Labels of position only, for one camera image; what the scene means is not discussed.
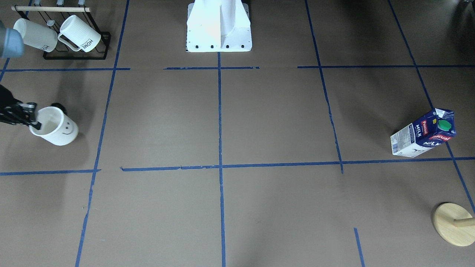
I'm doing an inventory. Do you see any white ribbed HOME mug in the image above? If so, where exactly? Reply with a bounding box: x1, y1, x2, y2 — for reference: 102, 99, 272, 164
58, 15, 101, 52

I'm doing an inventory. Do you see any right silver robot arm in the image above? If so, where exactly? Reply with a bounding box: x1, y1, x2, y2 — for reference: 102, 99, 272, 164
0, 23, 42, 130

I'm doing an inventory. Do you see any wooden mug tree stand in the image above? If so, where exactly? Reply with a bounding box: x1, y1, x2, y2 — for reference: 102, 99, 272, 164
432, 202, 475, 247

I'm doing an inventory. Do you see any white smiley face mug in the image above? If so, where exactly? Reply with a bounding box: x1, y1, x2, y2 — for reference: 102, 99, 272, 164
29, 103, 79, 146

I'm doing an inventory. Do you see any black wire mug rack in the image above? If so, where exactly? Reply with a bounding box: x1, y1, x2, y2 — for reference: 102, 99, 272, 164
11, 0, 111, 60

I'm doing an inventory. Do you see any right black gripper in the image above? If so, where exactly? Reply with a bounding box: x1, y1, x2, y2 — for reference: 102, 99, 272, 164
0, 85, 42, 130

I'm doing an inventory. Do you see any white pedestal column base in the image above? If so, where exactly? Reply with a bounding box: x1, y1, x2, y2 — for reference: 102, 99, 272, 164
186, 0, 253, 53

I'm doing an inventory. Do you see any blue Pascual milk carton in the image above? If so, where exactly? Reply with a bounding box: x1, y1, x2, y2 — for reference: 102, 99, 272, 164
390, 108, 456, 158

